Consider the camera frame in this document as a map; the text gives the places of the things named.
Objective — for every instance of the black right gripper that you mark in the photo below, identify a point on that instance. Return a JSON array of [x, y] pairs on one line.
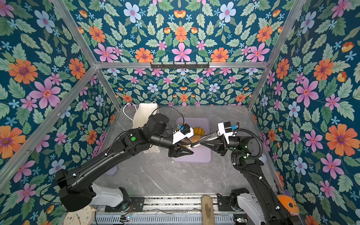
[[217, 142]]

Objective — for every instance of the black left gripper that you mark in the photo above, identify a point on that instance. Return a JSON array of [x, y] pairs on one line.
[[175, 151]]

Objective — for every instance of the white metal tongs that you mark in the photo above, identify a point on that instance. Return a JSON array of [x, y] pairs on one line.
[[204, 139]]

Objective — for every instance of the round yellow ridged bun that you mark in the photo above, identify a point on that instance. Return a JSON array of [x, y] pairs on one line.
[[198, 131]]

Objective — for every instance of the white paper gift bag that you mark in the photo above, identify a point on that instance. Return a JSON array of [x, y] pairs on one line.
[[143, 115]]

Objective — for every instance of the oval sesame bread roll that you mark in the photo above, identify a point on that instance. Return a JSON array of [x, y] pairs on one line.
[[194, 139]]

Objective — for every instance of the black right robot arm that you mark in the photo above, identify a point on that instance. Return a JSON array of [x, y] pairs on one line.
[[246, 149]]

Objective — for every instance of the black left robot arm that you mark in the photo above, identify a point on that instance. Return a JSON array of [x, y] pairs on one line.
[[77, 186]]

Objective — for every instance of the lilac rectangular tray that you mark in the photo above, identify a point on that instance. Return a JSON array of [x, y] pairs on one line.
[[200, 154]]

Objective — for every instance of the lilac flat pad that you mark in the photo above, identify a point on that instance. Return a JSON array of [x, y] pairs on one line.
[[113, 171]]

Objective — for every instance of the orange shark plush toy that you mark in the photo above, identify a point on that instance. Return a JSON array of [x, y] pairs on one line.
[[289, 203]]

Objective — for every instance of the cream round clock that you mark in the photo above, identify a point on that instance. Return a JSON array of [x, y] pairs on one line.
[[84, 216]]

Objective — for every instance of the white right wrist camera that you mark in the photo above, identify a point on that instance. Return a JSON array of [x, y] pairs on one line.
[[226, 129]]

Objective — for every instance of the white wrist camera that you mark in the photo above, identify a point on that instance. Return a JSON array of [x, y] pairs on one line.
[[226, 129], [185, 131]]

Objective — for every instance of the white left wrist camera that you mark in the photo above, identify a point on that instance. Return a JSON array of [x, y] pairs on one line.
[[185, 131]]

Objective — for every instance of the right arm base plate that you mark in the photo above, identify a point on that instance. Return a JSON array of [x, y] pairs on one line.
[[229, 203]]

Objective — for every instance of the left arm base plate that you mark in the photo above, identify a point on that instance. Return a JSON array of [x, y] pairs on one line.
[[132, 204]]

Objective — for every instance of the black wall hook rail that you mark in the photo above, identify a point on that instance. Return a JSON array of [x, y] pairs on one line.
[[185, 65]]

